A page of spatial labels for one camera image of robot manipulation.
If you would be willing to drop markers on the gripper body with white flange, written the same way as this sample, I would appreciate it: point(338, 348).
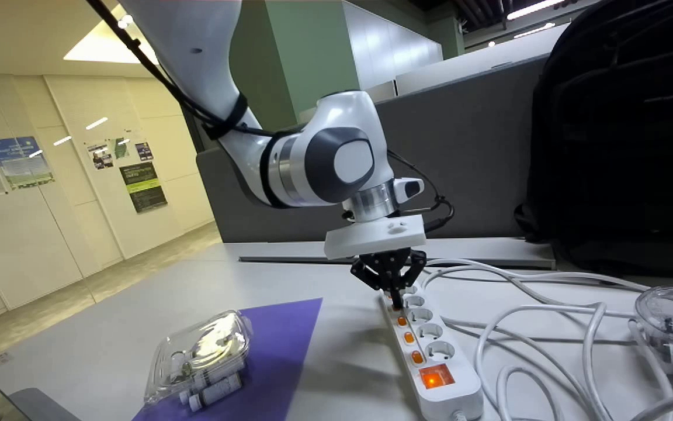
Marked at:
point(375, 237)

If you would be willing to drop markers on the small wall photo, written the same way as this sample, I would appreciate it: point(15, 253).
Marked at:
point(144, 151)
point(101, 158)
point(121, 149)

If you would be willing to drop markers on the black backpack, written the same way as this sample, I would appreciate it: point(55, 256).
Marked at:
point(625, 142)

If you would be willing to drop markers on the blue green wall poster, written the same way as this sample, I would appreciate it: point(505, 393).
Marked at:
point(25, 162)

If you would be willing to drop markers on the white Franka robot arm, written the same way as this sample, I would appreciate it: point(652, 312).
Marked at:
point(304, 165)

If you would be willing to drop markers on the white power strip orange switches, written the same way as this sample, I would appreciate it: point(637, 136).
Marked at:
point(447, 399)

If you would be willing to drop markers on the dark wall poster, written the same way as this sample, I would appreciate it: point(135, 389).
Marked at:
point(144, 189)

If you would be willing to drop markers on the square ceiling light panel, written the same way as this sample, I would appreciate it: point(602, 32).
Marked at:
point(107, 44)

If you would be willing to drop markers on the white marker pen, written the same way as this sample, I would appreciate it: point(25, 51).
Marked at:
point(221, 386)

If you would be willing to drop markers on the clear plastic container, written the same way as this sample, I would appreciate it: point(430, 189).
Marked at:
point(197, 353)

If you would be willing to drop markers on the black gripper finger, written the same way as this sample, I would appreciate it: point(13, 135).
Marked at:
point(375, 279)
point(408, 273)

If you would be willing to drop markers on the green pillar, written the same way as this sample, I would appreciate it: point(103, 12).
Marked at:
point(297, 54)

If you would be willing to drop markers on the purple mat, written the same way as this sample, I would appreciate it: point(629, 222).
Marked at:
point(281, 353)

